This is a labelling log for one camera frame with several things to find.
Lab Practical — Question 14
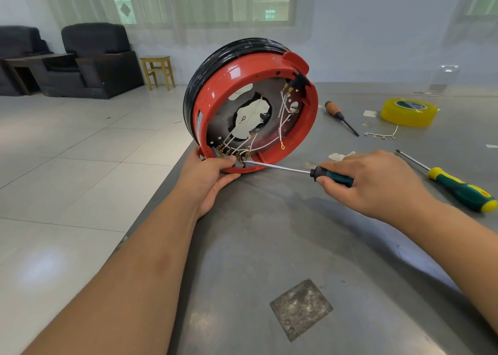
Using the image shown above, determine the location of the person's right hand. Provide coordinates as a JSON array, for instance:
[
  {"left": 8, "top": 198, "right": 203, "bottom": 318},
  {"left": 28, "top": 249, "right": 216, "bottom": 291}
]
[{"left": 315, "top": 150, "right": 438, "bottom": 223}]

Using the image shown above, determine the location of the person's left hand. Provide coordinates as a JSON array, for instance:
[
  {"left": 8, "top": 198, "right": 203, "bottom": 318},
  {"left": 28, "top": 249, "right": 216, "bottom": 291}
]
[{"left": 175, "top": 147, "right": 242, "bottom": 220}]

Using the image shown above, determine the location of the white wire with ring terminal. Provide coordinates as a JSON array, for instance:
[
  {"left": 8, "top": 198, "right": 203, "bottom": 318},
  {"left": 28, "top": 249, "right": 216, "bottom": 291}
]
[{"left": 364, "top": 125, "right": 399, "bottom": 141}]

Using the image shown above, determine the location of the green yellow handle screwdriver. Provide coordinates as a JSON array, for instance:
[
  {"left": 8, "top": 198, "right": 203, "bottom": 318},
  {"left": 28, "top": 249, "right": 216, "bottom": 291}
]
[{"left": 394, "top": 149, "right": 498, "bottom": 214}]

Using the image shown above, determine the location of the teal handle screwdriver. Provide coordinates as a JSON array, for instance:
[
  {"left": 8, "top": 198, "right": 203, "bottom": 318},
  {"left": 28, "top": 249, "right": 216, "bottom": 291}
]
[{"left": 243, "top": 160, "right": 355, "bottom": 189}]

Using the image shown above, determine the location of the red round appliance base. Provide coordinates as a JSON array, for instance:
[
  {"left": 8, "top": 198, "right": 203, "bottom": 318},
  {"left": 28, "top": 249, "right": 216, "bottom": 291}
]
[{"left": 183, "top": 37, "right": 319, "bottom": 175}]

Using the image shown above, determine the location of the person's right forearm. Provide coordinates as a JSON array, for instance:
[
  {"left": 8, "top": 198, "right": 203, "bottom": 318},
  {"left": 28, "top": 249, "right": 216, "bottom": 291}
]
[{"left": 405, "top": 199, "right": 498, "bottom": 332}]

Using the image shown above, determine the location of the person's left forearm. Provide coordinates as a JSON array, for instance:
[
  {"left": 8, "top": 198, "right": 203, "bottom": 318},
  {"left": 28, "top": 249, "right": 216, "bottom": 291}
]
[{"left": 23, "top": 195, "right": 211, "bottom": 355}]

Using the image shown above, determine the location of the yellow tape roll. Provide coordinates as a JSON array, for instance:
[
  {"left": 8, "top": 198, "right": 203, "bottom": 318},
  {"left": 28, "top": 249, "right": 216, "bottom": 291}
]
[{"left": 380, "top": 97, "right": 440, "bottom": 129}]

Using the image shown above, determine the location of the small wooden stool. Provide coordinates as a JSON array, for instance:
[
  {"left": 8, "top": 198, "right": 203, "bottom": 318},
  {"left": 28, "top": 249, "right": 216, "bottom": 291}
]
[{"left": 140, "top": 55, "right": 176, "bottom": 91}]

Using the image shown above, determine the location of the black armchair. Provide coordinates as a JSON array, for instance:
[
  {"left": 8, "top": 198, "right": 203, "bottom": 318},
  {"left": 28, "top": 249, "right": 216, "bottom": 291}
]
[{"left": 43, "top": 23, "right": 145, "bottom": 99}]

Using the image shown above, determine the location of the dark coffee table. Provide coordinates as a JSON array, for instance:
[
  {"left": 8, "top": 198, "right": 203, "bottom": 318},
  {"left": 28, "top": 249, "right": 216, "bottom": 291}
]
[{"left": 0, "top": 54, "right": 75, "bottom": 95}]

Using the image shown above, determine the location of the black sofa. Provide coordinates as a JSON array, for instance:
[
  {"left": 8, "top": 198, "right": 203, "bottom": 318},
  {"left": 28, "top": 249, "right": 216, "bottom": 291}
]
[{"left": 0, "top": 26, "right": 51, "bottom": 97}]

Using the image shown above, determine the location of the orange handle screwdriver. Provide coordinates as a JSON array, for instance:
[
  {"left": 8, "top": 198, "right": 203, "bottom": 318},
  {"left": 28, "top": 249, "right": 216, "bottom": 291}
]
[{"left": 324, "top": 101, "right": 361, "bottom": 137}]

